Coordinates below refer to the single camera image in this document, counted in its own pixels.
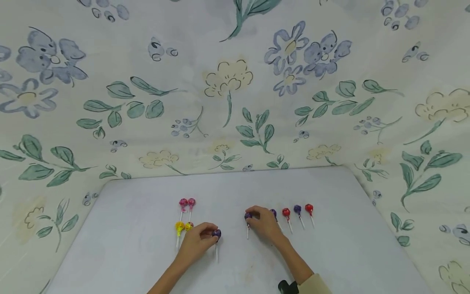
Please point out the person's right forearm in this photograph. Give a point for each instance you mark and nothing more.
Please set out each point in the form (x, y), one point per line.
(299, 267)

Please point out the person's right index finger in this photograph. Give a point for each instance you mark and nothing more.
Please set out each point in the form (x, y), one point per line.
(255, 209)

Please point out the pink lollipop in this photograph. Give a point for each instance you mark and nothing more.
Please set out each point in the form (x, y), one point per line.
(191, 202)
(183, 203)

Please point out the person's left forearm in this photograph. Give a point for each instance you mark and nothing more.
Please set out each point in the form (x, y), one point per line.
(170, 277)

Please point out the person's left hand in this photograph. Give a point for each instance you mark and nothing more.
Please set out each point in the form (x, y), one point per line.
(196, 243)

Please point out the person's left index finger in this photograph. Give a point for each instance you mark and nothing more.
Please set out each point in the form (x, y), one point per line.
(208, 226)

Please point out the person's right hand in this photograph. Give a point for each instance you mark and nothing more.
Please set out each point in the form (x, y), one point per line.
(265, 224)

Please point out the person's right thumb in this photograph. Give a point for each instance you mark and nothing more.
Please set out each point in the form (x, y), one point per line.
(253, 225)

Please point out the purple lollipop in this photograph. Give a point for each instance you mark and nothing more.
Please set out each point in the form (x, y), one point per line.
(248, 216)
(216, 233)
(274, 212)
(297, 209)

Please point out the yellow and red lollipop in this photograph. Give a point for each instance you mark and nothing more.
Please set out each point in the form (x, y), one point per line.
(188, 226)

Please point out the person's left thumb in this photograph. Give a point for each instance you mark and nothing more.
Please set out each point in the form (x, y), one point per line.
(212, 241)

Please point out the black wrist band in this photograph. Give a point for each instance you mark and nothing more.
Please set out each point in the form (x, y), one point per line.
(288, 287)

